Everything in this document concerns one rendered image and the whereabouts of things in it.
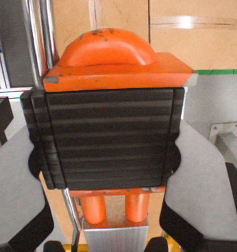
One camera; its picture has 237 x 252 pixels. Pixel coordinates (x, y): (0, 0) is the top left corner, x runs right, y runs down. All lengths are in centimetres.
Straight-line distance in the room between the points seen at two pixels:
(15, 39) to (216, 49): 103
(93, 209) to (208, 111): 162
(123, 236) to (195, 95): 148
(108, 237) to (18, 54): 116
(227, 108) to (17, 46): 162
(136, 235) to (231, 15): 89
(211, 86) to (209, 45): 77
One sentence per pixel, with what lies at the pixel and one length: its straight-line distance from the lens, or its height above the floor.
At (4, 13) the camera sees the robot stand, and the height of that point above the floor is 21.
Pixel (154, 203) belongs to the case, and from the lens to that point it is 70.
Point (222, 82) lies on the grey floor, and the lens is 169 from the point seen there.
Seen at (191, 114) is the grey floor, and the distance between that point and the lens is 169.
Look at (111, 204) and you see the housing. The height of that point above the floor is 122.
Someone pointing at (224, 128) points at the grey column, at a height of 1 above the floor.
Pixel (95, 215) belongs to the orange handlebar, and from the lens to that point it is 18.
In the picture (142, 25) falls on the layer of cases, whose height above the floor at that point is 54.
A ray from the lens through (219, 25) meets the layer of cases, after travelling 93.
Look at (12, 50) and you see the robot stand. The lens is 127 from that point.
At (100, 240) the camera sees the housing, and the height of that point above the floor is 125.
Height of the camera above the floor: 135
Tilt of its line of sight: 58 degrees down
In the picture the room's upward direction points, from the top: 174 degrees clockwise
